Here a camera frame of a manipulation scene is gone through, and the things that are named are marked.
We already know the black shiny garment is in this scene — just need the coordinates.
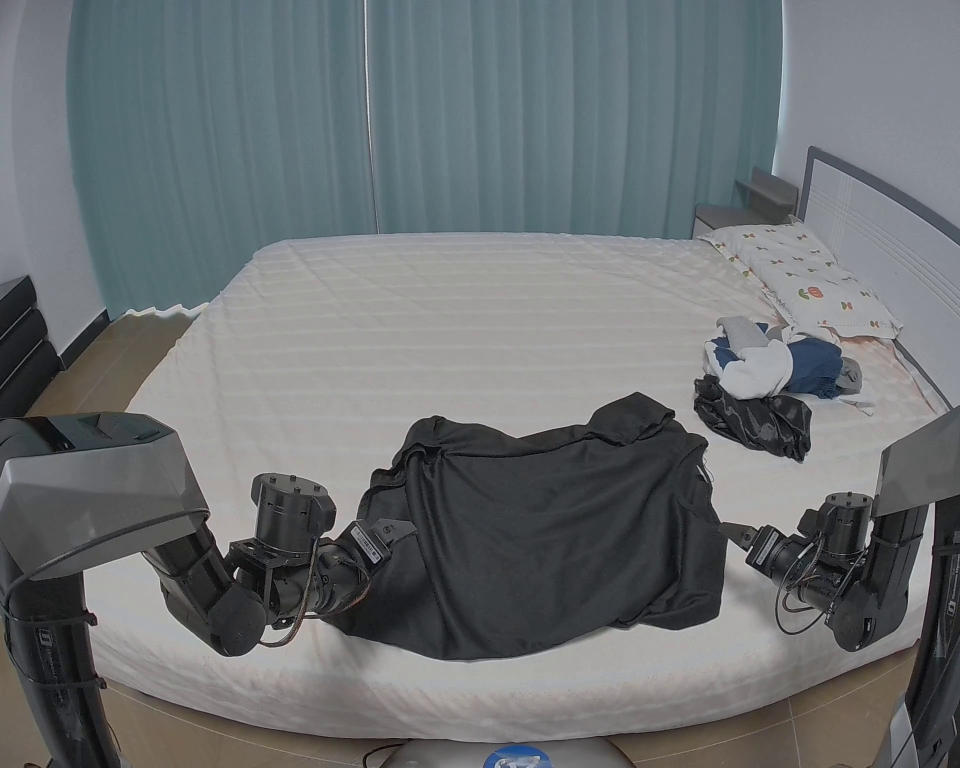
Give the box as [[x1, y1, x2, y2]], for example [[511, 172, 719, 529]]
[[692, 372, 813, 462]]

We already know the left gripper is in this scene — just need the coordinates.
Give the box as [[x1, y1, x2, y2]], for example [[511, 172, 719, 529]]
[[301, 516, 418, 620]]

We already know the pile of clothes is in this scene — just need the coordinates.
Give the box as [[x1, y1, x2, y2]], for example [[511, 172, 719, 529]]
[[701, 315, 879, 417]]

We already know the white printed pillow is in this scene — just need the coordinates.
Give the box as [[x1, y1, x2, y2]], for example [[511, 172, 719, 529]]
[[697, 222, 905, 342]]

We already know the blue-green curtain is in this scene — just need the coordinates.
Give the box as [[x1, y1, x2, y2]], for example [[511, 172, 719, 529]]
[[67, 0, 380, 316], [366, 0, 785, 241]]

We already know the grey bedside table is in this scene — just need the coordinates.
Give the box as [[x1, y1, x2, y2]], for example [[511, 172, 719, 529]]
[[691, 166, 800, 240]]

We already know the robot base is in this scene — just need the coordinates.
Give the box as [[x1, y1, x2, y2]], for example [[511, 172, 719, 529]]
[[390, 738, 639, 768]]

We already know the black chest of drawers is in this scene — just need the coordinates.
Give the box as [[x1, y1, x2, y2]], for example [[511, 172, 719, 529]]
[[0, 275, 63, 417]]

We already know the black polo shirt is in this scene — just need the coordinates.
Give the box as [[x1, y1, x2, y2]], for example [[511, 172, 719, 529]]
[[322, 391, 727, 663]]

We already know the bed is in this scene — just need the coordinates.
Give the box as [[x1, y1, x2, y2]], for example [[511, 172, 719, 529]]
[[71, 144, 960, 744]]

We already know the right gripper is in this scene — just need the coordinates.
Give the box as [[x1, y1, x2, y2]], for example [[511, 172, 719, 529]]
[[717, 519, 813, 592]]

